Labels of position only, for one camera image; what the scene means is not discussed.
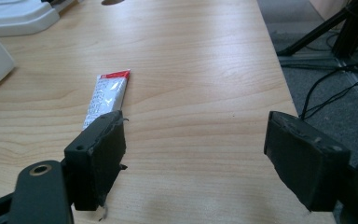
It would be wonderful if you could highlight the white tube with red end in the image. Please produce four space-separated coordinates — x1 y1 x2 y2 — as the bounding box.
81 69 131 132

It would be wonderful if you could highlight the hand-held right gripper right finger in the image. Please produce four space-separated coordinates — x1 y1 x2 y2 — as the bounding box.
263 110 352 213

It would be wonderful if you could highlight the white plastic tray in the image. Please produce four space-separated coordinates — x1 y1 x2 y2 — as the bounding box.
0 0 76 37

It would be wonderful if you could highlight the black metal stand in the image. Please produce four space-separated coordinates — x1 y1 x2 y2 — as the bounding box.
276 0 358 94

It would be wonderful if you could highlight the black cable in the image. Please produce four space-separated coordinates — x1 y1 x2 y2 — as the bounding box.
299 63 358 121

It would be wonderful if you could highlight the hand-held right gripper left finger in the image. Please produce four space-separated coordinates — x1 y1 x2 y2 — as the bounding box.
63 109 129 212

